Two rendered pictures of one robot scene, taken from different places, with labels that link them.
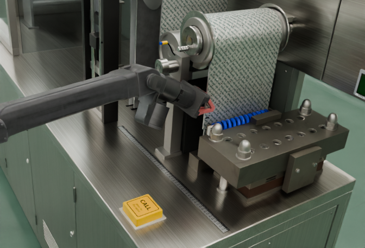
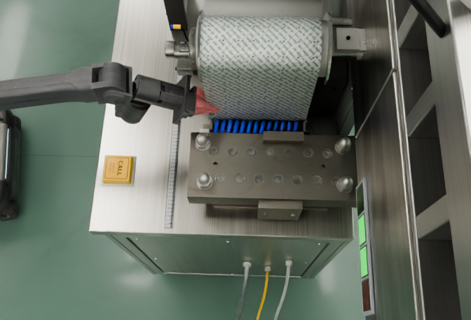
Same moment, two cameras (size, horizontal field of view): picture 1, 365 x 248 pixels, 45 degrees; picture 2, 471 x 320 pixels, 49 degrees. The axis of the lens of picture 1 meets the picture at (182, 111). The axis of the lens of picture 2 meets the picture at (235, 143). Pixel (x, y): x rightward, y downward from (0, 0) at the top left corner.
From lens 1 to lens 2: 0.98 m
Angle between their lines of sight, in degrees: 47
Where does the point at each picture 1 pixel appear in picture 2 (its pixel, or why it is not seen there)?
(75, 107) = (26, 103)
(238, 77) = (249, 95)
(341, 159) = not seen: outside the picture
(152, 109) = (124, 108)
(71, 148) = (118, 56)
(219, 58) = (215, 80)
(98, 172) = not seen: hidden behind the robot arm
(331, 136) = (329, 200)
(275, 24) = (309, 62)
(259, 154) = (222, 188)
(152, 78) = (107, 97)
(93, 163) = not seen: hidden behind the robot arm
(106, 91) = (58, 96)
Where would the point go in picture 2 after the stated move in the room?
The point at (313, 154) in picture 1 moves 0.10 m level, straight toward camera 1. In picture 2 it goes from (289, 210) to (252, 233)
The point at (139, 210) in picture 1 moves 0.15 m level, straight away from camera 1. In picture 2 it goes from (111, 171) to (145, 125)
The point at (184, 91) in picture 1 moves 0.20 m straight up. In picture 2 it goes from (165, 101) to (148, 52)
